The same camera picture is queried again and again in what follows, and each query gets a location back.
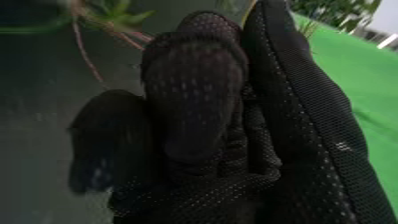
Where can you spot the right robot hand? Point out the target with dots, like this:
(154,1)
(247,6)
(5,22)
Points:
(200,100)

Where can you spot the green sprig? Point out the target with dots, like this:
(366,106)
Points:
(121,18)

